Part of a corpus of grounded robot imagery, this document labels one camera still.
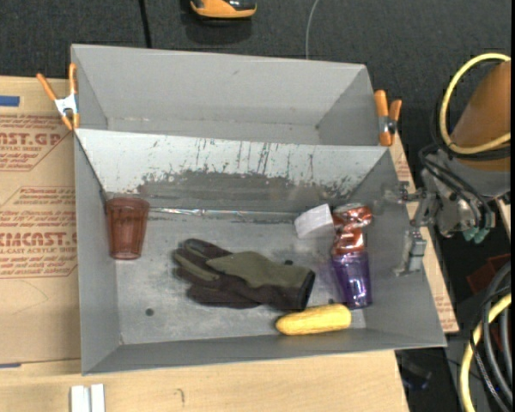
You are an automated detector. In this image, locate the purple clear plastic cup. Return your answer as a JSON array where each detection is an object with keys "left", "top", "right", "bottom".
[{"left": 330, "top": 250, "right": 374, "bottom": 310}]

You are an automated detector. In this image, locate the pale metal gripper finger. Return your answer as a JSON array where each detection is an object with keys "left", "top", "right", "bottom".
[
  {"left": 376, "top": 180, "right": 431, "bottom": 214},
  {"left": 392, "top": 206, "right": 433, "bottom": 278}
]

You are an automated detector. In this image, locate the red-brown clear plastic cup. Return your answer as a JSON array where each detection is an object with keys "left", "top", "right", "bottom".
[{"left": 104, "top": 196, "right": 151, "bottom": 261}]

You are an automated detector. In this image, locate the yellow toy corn cob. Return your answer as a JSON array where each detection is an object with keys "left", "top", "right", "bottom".
[{"left": 275, "top": 302, "right": 354, "bottom": 336}]

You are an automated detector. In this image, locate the brown cardboard board red print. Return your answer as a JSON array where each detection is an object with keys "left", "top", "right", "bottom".
[{"left": 0, "top": 74, "right": 461, "bottom": 367}]

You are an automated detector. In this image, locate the crushed red metal can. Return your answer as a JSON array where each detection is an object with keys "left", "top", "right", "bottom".
[{"left": 330, "top": 203, "right": 374, "bottom": 258}]

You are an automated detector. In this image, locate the white paper card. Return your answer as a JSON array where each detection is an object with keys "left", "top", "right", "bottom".
[{"left": 293, "top": 203, "right": 336, "bottom": 240}]

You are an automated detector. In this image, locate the dark brown and olive glove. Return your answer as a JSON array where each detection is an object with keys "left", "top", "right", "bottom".
[{"left": 171, "top": 238, "right": 317, "bottom": 312}]

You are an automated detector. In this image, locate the grey metal bin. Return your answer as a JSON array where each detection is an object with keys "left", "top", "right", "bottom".
[{"left": 70, "top": 43, "right": 449, "bottom": 377}]

